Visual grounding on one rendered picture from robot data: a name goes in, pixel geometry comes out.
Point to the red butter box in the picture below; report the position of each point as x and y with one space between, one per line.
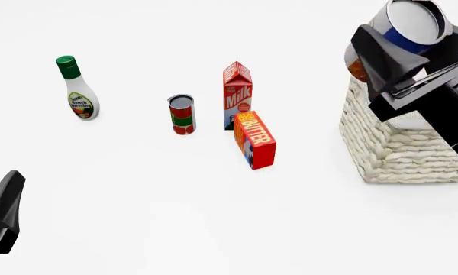
257 143

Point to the white woven basket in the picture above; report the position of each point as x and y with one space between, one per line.
400 160

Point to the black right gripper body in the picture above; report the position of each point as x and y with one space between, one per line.
412 97

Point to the ranch dressing bottle green cap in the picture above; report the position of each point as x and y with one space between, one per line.
80 94

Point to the alphabet soup tin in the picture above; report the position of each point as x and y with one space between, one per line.
412 20

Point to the red white milk carton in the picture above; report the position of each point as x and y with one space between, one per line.
236 97

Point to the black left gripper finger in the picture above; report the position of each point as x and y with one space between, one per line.
5 200

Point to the tomato sauce tin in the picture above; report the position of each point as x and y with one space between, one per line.
182 117

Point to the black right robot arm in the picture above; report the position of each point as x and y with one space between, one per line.
454 120

